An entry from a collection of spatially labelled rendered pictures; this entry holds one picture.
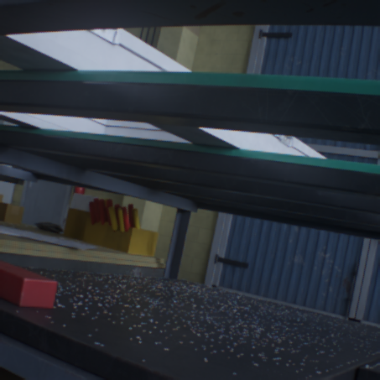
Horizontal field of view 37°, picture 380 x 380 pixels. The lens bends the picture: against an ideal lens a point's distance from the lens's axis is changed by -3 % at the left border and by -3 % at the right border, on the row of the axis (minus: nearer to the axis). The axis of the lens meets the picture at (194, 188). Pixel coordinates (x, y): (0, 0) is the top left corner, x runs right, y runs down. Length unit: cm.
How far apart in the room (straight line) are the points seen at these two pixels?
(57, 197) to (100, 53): 886
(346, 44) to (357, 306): 317
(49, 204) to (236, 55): 380
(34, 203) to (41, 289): 901
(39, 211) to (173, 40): 353
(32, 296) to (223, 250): 672
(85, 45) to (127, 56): 7
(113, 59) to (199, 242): 720
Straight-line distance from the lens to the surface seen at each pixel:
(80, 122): 120
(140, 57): 69
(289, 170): 80
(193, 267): 782
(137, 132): 120
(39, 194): 977
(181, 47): 826
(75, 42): 60
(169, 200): 164
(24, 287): 81
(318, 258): 700
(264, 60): 787
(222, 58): 827
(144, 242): 174
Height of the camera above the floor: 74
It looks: 4 degrees up
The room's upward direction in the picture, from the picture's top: 12 degrees clockwise
